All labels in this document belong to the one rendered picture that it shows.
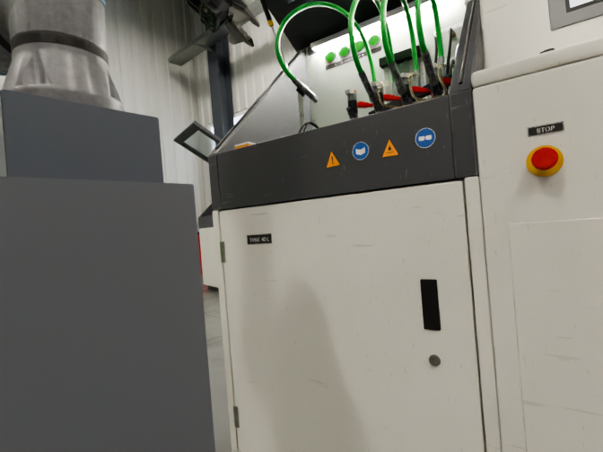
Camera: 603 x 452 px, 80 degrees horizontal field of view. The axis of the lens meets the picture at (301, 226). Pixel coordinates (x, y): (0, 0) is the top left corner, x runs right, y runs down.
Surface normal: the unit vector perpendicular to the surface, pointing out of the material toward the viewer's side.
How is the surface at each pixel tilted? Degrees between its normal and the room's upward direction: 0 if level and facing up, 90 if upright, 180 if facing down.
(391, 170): 90
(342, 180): 90
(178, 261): 90
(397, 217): 90
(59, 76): 72
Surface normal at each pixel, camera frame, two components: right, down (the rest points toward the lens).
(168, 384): 0.75, -0.06
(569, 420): -0.55, 0.04
